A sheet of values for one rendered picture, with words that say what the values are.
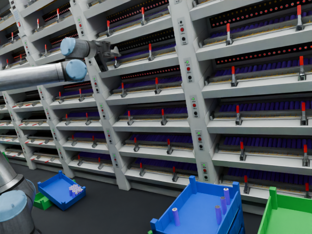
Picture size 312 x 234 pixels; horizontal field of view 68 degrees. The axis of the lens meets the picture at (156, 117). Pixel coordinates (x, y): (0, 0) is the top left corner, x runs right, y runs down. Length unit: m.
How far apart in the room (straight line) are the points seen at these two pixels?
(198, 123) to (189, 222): 0.54
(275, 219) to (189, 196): 0.32
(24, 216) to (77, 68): 0.69
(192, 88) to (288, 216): 0.67
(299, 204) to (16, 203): 1.09
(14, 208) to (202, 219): 0.78
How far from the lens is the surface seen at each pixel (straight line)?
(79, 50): 1.27
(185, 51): 1.19
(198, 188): 1.03
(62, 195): 1.98
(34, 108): 2.41
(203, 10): 1.16
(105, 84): 1.62
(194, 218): 0.91
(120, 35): 1.42
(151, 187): 1.71
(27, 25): 2.23
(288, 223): 0.90
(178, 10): 1.20
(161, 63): 1.27
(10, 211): 1.21
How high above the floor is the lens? 0.89
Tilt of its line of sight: 14 degrees down
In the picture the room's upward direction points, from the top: 12 degrees counter-clockwise
